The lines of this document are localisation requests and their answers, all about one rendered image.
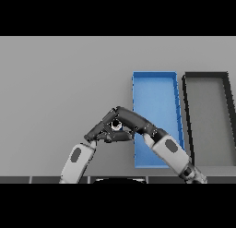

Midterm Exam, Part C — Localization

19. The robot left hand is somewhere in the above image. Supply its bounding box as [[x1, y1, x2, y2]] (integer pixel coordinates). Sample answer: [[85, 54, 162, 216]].
[[83, 108, 136, 144]]

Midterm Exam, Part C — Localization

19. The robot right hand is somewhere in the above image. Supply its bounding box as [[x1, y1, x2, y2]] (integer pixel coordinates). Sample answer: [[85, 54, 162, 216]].
[[115, 105, 170, 146]]

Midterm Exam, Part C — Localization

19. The blue pipe with pale ring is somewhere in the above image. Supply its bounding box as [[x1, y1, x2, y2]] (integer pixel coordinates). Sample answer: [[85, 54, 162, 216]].
[[110, 119, 124, 131]]

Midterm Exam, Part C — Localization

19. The blue bin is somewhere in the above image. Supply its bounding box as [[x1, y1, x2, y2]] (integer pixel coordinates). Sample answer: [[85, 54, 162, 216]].
[[131, 70, 186, 170]]

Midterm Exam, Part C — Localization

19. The dark grey bin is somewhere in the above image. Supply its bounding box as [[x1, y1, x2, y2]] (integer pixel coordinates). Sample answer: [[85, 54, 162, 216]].
[[181, 71, 236, 168]]

